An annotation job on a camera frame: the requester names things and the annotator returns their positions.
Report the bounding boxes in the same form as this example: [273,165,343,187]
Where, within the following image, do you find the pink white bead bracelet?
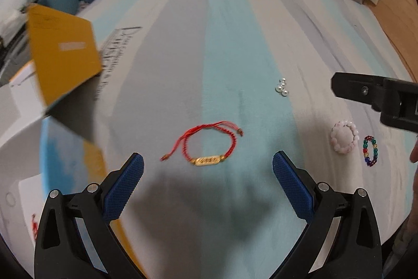
[329,119,362,155]

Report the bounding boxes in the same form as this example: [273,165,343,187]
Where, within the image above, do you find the multicolour glass bead bracelet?
[362,134,380,168]

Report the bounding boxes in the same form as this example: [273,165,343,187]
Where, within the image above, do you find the white pearl earrings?
[275,78,289,97]

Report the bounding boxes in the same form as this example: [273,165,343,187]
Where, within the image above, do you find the red cord gold plate bracelet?
[159,120,245,166]

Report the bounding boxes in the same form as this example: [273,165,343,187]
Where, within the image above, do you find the white blue jewelry box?
[1,64,111,275]

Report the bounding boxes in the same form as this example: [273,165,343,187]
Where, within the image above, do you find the right hand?
[409,137,418,163]

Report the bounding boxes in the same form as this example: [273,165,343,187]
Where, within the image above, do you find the striped bed sheet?
[39,0,416,279]

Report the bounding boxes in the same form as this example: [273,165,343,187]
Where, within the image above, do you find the yellow box lid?
[27,4,102,109]

